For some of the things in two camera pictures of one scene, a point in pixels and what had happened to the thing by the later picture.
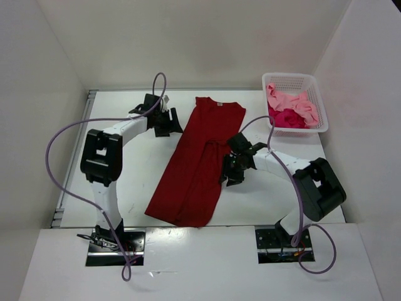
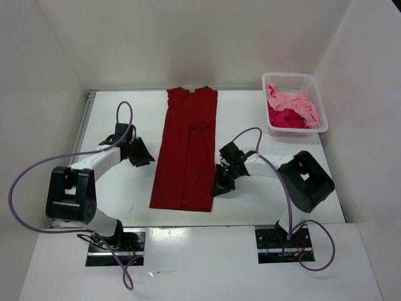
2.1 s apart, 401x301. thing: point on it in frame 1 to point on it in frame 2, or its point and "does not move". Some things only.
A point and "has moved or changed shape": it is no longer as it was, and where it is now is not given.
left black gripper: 171,126 to 145,156
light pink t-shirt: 299,102 does not move
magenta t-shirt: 287,118 does not move
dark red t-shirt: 188,194 has moved or changed shape
